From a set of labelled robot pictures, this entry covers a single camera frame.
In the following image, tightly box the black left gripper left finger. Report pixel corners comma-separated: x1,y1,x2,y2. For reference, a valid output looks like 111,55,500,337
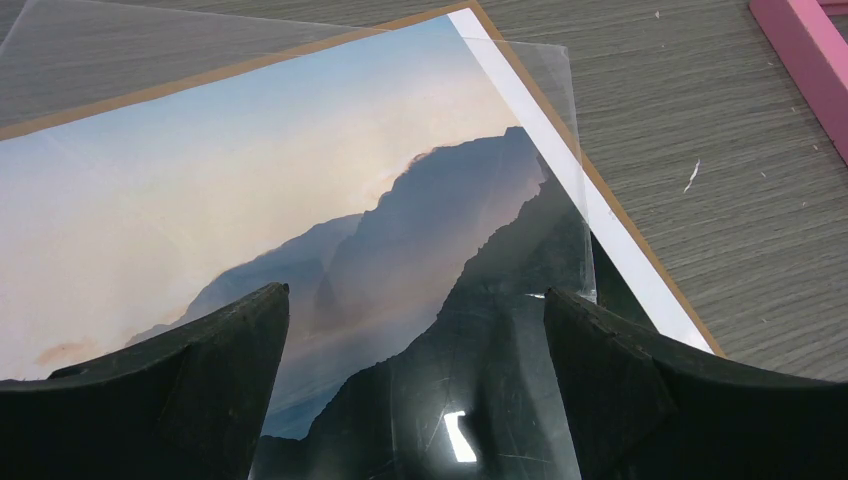
1,282,290,479

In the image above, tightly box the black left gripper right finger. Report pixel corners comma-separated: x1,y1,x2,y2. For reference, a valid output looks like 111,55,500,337
543,289,847,479

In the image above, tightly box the mountain landscape photo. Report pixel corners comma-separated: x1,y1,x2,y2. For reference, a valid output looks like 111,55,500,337
0,7,715,480

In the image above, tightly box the clear plastic sheet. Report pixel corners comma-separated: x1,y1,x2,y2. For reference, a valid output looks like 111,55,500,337
0,0,598,480

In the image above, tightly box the pink wooden picture frame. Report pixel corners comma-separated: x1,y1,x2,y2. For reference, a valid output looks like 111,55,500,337
749,0,847,159

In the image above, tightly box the brown backing board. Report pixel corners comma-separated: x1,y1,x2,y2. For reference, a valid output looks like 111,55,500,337
1,1,721,354

